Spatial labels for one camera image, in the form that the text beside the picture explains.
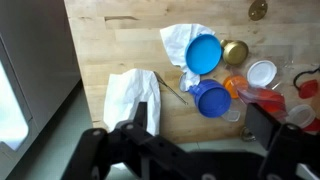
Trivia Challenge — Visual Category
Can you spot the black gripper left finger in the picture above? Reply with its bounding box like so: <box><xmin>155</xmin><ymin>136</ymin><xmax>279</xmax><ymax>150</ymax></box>
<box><xmin>133</xmin><ymin>101</ymin><xmax>148</xmax><ymax>130</ymax></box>

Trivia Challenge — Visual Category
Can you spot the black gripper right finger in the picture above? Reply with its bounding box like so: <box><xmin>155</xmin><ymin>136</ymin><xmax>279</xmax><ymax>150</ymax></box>
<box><xmin>245</xmin><ymin>102</ymin><xmax>283</xmax><ymax>151</ymax></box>

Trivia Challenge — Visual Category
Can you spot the small silver metal piece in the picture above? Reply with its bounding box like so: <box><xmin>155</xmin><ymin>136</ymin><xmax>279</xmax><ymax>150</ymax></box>
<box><xmin>240</xmin><ymin>126</ymin><xmax>256</xmax><ymax>143</ymax></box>

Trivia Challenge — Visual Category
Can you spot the large white paper towel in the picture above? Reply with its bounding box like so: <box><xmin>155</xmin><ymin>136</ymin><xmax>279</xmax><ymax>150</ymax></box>
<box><xmin>103</xmin><ymin>68</ymin><xmax>162</xmax><ymax>171</ymax></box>

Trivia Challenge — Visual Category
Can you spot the red plastic bag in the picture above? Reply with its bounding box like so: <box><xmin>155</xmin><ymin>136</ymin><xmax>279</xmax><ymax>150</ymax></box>
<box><xmin>236</xmin><ymin>84</ymin><xmax>289</xmax><ymax>123</ymax></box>

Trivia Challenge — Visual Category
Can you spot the small clear plastic cup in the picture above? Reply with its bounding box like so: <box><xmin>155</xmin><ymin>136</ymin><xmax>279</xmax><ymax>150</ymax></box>
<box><xmin>221</xmin><ymin>109</ymin><xmax>242</xmax><ymax>123</ymax></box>

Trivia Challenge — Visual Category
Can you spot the clear plastic lid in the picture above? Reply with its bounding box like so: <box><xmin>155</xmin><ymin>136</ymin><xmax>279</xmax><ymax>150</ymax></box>
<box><xmin>285</xmin><ymin>103</ymin><xmax>317</xmax><ymax>129</ymax></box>

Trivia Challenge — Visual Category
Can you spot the thin metal spoon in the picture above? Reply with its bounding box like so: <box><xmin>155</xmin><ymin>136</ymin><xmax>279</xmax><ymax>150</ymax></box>
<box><xmin>153</xmin><ymin>70</ymin><xmax>189</xmax><ymax>106</ymax></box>

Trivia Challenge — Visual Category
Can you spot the orange plastic cup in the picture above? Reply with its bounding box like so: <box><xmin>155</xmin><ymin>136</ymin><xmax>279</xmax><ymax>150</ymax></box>
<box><xmin>222</xmin><ymin>74</ymin><xmax>249</xmax><ymax>100</ymax></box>

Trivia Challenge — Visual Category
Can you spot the white plastic lid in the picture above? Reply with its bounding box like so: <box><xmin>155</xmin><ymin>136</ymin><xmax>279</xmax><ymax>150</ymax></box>
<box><xmin>246</xmin><ymin>59</ymin><xmax>278</xmax><ymax>88</ymax></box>

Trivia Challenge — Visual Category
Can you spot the blue plastic cup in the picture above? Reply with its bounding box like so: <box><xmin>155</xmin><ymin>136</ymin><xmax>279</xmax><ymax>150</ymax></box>
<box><xmin>188</xmin><ymin>78</ymin><xmax>232</xmax><ymax>119</ymax></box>

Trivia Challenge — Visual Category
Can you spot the crumpled white paper napkin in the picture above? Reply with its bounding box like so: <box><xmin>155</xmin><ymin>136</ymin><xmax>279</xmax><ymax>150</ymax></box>
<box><xmin>159</xmin><ymin>23</ymin><xmax>216</xmax><ymax>93</ymax></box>

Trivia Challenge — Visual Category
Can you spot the small brass disc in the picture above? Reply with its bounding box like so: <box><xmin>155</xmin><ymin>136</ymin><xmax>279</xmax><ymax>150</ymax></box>
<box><xmin>248</xmin><ymin>0</ymin><xmax>269</xmax><ymax>22</ymax></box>

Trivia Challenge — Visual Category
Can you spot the white kitchen stove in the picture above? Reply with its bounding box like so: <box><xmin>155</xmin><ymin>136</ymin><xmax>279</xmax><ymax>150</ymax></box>
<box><xmin>0</xmin><ymin>0</ymin><xmax>83</xmax><ymax>180</ymax></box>

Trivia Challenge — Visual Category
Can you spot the red tool with black cord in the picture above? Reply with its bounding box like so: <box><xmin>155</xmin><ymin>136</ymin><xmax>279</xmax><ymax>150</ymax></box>
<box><xmin>293</xmin><ymin>64</ymin><xmax>320</xmax><ymax>100</ymax></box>

